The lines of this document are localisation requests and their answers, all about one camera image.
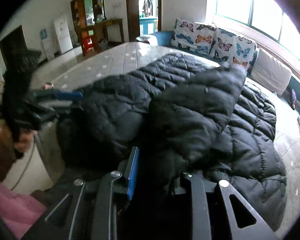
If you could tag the right butterfly print pillow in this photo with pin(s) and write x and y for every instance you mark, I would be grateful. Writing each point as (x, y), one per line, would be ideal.
(232, 48)

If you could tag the black quilted puffer jacket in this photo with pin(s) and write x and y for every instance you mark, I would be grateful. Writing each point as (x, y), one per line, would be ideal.
(183, 115)

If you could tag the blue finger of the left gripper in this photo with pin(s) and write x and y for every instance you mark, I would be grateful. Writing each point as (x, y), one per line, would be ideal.
(55, 104)
(68, 95)

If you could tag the pink clothing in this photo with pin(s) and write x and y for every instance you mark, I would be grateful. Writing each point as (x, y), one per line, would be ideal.
(19, 211)

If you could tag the butterfly print pillow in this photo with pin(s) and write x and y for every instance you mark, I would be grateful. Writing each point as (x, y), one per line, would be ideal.
(193, 36)
(232, 48)

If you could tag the white refrigerator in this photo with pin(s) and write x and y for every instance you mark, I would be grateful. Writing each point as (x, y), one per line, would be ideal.
(62, 34)

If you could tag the dark wooden cabinet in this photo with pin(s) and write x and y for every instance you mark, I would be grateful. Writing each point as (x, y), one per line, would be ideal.
(89, 18)

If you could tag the blue bed sheet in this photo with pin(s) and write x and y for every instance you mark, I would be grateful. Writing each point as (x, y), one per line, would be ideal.
(163, 38)

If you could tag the person's left hand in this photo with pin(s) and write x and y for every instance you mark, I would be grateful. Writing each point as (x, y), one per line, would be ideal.
(25, 140)

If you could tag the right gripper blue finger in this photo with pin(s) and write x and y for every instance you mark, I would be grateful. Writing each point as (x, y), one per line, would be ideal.
(131, 172)

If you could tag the red plastic stool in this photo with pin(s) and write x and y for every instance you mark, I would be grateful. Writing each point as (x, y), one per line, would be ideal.
(88, 43)

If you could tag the purple toy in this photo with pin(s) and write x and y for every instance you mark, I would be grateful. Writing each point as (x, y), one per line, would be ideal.
(293, 99)

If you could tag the left butterfly print pillow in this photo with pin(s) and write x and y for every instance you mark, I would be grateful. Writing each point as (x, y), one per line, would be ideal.
(193, 36)

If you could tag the plain white pillow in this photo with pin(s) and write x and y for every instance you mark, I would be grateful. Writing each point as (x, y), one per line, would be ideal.
(270, 73)

